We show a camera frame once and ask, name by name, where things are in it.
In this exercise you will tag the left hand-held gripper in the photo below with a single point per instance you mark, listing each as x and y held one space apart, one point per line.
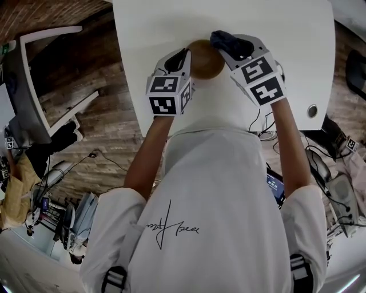
161 86

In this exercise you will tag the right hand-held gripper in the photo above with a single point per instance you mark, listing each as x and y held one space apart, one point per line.
257 71

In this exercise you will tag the dark blue cloth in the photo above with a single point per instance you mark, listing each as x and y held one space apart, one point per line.
226 41

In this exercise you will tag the brown wooden bowl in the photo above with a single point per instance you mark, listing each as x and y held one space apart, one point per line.
206 61

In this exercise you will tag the person's right forearm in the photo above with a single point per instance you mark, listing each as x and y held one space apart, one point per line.
288 148

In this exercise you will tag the person's left forearm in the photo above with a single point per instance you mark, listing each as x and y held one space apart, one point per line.
148 154

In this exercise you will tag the white table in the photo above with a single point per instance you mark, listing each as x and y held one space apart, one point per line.
300 43

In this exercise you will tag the round table black legs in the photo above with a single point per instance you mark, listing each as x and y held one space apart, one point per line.
354 74

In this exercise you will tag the black power adapter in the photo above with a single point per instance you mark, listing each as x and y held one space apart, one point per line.
92 155

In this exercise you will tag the black tablet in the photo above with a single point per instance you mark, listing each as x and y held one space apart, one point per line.
274 186

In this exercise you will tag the person's white shirt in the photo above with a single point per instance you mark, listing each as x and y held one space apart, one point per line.
214 200

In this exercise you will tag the grey desk white legs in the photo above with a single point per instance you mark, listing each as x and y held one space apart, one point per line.
31 114

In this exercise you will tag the grey mesh office chair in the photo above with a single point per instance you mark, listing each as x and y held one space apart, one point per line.
340 194

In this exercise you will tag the green bottle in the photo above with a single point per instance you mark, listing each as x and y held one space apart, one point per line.
5 48

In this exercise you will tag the black equipment cart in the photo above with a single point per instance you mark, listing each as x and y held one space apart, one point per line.
48 211

